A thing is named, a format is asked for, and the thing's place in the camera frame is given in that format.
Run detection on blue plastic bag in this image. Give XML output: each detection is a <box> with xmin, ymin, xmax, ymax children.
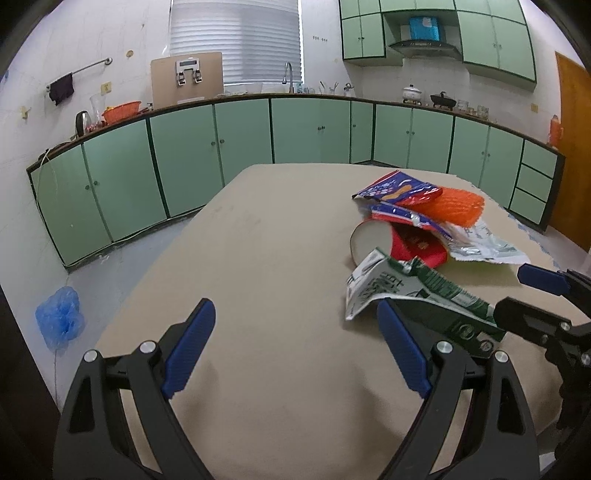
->
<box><xmin>35</xmin><ymin>286</ymin><xmax>86</xmax><ymax>355</ymax></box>

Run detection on white window blind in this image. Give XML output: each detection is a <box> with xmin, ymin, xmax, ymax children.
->
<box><xmin>170</xmin><ymin>0</ymin><xmax>302</xmax><ymax>86</ymax></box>

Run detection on steel towel rail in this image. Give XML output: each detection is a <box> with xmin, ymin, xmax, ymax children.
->
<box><xmin>45</xmin><ymin>58</ymin><xmax>113</xmax><ymax>90</ymax></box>

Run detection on orange plastic basket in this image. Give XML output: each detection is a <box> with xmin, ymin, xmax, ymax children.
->
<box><xmin>102</xmin><ymin>102</ymin><xmax>142</xmax><ymax>124</ymax></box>

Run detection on green wall cabinets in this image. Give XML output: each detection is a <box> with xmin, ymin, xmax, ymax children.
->
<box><xmin>338</xmin><ymin>0</ymin><xmax>539</xmax><ymax>84</ymax></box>

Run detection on wooden door with handle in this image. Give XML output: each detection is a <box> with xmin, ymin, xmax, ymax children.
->
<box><xmin>540</xmin><ymin>51</ymin><xmax>591</xmax><ymax>252</ymax></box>

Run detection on red paper cup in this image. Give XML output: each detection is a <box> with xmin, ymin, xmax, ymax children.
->
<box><xmin>349</xmin><ymin>219</ymin><xmax>450</xmax><ymax>269</ymax></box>

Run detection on dark towel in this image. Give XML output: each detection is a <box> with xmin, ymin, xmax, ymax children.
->
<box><xmin>48</xmin><ymin>73</ymin><xmax>75</xmax><ymax>106</ymax></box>

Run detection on red white blue snack packet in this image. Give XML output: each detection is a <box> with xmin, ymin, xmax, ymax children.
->
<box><xmin>370</xmin><ymin>203</ymin><xmax>462</xmax><ymax>241</ymax></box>

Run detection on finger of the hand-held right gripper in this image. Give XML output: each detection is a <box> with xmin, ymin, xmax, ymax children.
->
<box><xmin>493</xmin><ymin>296</ymin><xmax>578</xmax><ymax>347</ymax></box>
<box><xmin>517</xmin><ymin>263</ymin><xmax>591</xmax><ymax>301</ymax></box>

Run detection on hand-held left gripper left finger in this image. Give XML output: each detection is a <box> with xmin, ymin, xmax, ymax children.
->
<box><xmin>53</xmin><ymin>298</ymin><xmax>218</xmax><ymax>480</ymax></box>

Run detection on black range hood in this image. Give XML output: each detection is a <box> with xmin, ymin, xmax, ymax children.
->
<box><xmin>388</xmin><ymin>39</ymin><xmax>462</xmax><ymax>58</ymax></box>

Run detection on white green foil wrapper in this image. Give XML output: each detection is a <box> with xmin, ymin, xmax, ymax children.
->
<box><xmin>443</xmin><ymin>219</ymin><xmax>529</xmax><ymax>265</ymax></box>

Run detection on green base cabinets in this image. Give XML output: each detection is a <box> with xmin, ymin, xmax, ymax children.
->
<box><xmin>26</xmin><ymin>95</ymin><xmax>566</xmax><ymax>273</ymax></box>

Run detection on white grey device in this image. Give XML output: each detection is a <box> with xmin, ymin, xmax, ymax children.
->
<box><xmin>174</xmin><ymin>59</ymin><xmax>204</xmax><ymax>88</ymax></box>

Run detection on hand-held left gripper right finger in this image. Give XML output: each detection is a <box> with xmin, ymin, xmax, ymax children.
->
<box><xmin>376</xmin><ymin>298</ymin><xmax>541</xmax><ymax>480</ymax></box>

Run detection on orange foam fruit net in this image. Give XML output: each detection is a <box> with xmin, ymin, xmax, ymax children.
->
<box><xmin>394</xmin><ymin>187</ymin><xmax>485</xmax><ymax>228</ymax></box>

